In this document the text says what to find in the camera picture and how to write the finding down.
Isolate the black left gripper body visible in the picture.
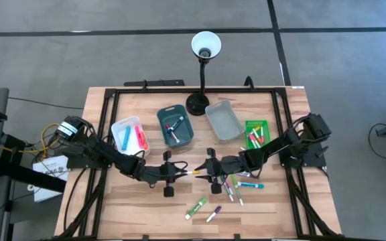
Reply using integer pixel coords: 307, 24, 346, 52
142, 151, 180, 198

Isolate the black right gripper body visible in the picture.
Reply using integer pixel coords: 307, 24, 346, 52
206, 148, 247, 195

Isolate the green thin marker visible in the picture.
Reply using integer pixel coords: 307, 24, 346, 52
230, 174, 245, 207

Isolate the light blue thick marker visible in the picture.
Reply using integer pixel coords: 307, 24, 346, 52
237, 181, 265, 189

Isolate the green thick marker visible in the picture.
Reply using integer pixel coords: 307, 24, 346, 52
184, 196, 209, 221

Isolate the purple cap white marker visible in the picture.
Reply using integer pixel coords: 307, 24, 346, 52
206, 206, 223, 223

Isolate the orange highlighter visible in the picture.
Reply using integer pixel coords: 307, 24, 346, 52
139, 130, 149, 151

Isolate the red Expo whiteboard marker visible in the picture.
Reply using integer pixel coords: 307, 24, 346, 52
164, 123, 181, 144

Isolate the grey plastic bin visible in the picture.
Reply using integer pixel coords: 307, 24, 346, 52
204, 99, 247, 144

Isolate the pink highlighter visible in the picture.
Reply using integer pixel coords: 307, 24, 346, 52
134, 125, 144, 150

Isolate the dark blue whiteboard marker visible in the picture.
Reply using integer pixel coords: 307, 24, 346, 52
171, 116, 186, 131

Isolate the blue highlighter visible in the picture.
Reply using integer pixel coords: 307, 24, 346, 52
121, 125, 132, 151

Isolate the teal plastic bin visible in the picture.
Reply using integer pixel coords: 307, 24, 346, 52
156, 104, 195, 149

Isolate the green mesh plastic basket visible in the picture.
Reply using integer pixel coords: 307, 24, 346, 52
245, 119, 271, 151

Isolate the white plastic bin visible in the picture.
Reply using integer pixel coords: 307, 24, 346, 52
111, 115, 151, 157

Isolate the black desk lamp white shade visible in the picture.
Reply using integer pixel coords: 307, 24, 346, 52
185, 31, 222, 116

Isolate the black power strip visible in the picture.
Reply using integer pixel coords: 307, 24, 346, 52
123, 79, 186, 88

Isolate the white printed paper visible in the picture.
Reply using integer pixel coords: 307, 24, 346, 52
27, 155, 70, 203

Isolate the black metal stand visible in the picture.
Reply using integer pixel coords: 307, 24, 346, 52
0, 133, 67, 194

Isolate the black aluminium rig frame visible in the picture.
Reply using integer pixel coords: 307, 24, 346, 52
57, 86, 343, 241

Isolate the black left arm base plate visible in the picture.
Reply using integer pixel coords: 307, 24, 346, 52
54, 147, 113, 170

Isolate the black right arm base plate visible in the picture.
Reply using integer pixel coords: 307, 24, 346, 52
277, 140, 328, 169

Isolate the yellow cable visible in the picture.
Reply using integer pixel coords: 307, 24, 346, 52
1, 122, 62, 159

